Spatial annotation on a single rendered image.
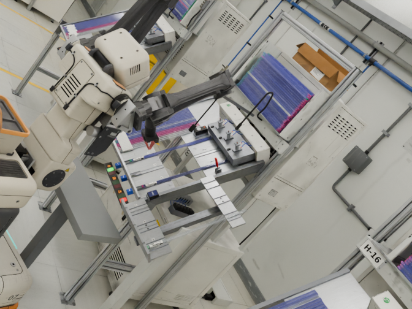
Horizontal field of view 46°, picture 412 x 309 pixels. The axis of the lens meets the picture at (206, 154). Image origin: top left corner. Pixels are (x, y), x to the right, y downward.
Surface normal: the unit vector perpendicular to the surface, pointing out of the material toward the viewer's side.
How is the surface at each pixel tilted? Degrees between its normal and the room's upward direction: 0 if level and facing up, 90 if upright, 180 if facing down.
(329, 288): 44
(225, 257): 90
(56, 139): 82
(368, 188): 90
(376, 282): 90
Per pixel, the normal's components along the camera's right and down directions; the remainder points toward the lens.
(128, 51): 0.06, -0.57
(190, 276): 0.40, 0.60
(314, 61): -0.53, -0.43
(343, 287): -0.01, -0.76
